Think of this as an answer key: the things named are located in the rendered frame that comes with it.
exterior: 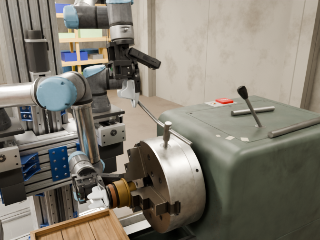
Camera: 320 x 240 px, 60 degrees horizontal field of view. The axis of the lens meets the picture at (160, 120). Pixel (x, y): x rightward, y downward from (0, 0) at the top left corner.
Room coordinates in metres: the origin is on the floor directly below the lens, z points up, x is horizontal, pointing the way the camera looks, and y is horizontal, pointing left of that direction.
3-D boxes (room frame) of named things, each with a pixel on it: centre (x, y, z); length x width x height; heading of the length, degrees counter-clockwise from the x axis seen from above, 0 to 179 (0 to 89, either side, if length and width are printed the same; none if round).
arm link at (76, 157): (0.97, 0.31, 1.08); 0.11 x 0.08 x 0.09; 28
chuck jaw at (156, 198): (0.72, 0.02, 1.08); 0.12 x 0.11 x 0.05; 28
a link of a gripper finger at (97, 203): (0.74, 0.19, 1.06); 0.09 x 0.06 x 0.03; 28
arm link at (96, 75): (1.45, 0.33, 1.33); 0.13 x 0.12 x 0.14; 99
